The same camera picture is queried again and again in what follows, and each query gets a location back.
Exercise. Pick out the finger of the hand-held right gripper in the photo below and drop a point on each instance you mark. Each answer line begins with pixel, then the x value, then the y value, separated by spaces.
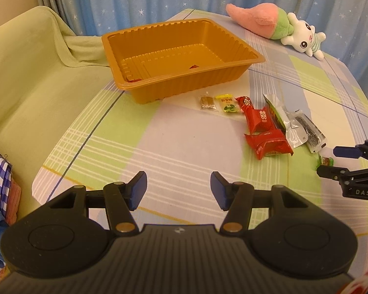
pixel 328 172
pixel 346 151

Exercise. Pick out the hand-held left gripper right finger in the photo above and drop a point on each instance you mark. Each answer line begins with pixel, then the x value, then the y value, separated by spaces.
pixel 218 190

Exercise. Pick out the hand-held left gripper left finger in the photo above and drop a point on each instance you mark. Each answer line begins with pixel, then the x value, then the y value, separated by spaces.
pixel 138 190

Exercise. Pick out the small green candy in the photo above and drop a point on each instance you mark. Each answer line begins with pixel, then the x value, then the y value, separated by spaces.
pixel 326 161

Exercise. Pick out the clear packet black bar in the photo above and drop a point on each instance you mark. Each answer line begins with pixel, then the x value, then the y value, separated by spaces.
pixel 312 134

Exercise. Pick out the red snack packet white emblem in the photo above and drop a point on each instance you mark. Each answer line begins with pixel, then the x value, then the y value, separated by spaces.
pixel 262 119

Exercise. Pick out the green silver snack packet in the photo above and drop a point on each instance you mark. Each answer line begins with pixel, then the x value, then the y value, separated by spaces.
pixel 274 107

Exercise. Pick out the yellow green candy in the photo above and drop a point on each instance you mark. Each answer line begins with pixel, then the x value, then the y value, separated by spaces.
pixel 228 104

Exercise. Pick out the brown candy clear wrapper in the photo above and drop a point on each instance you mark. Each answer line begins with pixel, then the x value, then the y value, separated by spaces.
pixel 207 102

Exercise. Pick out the small red candy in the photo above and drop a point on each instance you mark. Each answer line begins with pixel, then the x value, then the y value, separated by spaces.
pixel 244 103

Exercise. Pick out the orange plastic tray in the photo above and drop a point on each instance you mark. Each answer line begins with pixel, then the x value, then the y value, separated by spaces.
pixel 171 90

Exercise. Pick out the plaid tablecloth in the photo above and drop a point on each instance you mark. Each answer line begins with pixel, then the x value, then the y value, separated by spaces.
pixel 171 147

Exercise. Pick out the red white cloth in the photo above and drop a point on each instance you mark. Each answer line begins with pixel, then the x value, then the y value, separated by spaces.
pixel 358 284

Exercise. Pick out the orange knitted cloth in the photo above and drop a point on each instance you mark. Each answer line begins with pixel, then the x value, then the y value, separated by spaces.
pixel 13 199

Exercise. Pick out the rabbit carrot plush toy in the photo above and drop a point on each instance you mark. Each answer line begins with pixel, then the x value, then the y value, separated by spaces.
pixel 254 18

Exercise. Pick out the blue star curtain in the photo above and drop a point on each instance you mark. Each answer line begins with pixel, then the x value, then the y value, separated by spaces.
pixel 141 0

